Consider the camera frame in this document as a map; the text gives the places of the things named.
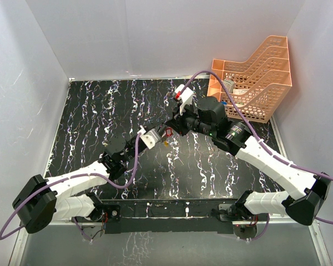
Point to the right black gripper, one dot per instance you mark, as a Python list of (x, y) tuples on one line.
[(177, 121)]

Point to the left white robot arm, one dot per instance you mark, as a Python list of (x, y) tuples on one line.
[(43, 200)]

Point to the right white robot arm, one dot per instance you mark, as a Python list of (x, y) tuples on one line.
[(303, 193)]

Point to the white papers in organizer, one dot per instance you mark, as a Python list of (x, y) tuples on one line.
[(240, 91)]

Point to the small box in organizer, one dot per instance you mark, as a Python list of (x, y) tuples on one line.
[(229, 85)]

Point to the orange plastic file organizer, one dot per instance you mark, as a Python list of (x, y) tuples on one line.
[(266, 74)]

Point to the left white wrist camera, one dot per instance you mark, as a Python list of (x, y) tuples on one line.
[(149, 138)]

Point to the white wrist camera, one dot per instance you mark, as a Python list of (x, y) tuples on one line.
[(149, 138), (183, 98)]

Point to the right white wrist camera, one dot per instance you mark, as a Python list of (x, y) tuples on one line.
[(183, 98)]

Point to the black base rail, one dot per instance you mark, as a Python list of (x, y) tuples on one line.
[(174, 215)]

